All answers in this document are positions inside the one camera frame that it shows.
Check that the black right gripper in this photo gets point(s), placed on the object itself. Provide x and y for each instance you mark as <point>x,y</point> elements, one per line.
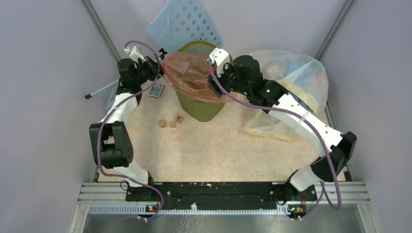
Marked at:
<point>214,85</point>

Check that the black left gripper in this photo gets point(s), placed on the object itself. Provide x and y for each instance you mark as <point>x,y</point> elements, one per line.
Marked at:
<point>156,70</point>

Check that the red plastic trash bag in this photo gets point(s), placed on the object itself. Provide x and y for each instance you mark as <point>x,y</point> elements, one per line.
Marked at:
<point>187,73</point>

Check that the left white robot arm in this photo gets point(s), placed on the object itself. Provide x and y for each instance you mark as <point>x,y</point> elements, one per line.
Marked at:
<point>111,145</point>

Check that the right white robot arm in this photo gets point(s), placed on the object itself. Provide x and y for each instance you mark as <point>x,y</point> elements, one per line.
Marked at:
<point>243,82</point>

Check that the green ribbed trash bin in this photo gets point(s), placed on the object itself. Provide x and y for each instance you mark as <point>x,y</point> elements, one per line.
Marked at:
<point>202,111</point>

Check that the light blue tripod stand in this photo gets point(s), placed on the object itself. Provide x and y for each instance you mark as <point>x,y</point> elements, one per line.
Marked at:
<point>103,90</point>

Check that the blue playing card box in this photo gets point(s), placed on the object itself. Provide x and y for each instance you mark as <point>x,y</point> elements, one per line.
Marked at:
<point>156,90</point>

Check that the large wooden cube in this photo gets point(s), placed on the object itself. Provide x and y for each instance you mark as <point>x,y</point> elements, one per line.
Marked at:
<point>162,123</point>

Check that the wooden cube letter M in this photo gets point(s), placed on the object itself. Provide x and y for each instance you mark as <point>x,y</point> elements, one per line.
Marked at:
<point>179,119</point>

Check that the blue perforated board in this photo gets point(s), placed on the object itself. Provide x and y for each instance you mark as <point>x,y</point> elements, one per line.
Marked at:
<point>180,22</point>

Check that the plain small wooden cube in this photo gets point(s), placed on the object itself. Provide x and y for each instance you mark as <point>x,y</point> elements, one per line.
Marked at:
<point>173,124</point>

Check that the large clear plastic bag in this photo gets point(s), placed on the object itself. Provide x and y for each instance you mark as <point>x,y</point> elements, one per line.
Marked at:
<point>305,81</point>

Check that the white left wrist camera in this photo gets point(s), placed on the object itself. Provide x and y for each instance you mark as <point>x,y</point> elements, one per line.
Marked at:
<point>135,54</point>

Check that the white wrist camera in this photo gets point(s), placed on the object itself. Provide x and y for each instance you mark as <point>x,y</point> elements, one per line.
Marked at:
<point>218,58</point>
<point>135,54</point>

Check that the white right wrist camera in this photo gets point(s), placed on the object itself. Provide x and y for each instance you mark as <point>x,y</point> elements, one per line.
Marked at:
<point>218,58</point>

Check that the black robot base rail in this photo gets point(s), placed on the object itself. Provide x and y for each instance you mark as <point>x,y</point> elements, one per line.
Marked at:
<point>221,195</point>

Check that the white slotted cable duct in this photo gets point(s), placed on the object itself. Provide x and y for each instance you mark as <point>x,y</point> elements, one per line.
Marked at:
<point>142,209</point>

